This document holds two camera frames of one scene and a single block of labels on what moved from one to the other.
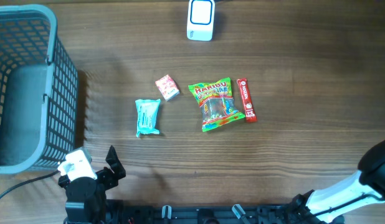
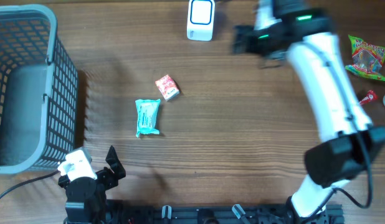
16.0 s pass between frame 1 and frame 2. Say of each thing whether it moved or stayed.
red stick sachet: moved
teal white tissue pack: stayed
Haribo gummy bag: moved
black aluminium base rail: stayed
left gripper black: stayed
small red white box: stayed
